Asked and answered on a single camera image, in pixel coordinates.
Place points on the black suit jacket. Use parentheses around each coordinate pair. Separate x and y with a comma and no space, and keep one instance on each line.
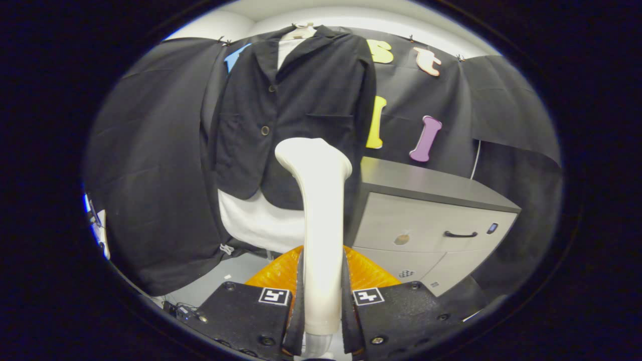
(311,85)

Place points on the white plastic object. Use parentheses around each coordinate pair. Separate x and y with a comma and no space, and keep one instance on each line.
(102,225)

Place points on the small blue lock panel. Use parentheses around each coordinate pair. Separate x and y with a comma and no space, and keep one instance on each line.
(492,228)

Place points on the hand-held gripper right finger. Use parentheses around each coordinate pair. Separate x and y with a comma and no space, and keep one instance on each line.
(401,321)

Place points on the white ironing board cover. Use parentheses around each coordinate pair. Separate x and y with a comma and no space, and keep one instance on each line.
(251,220)

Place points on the white plastic hanger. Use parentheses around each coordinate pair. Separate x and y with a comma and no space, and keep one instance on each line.
(303,32)

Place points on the white garment steamer head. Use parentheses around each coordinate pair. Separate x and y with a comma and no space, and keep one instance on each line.
(321,225)

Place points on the grey cabinet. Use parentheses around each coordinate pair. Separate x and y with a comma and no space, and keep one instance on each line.
(416,220)

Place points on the black backdrop cloth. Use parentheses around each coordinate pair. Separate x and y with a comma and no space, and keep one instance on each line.
(150,150)

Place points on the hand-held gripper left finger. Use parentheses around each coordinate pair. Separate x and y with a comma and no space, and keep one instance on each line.
(246,321)

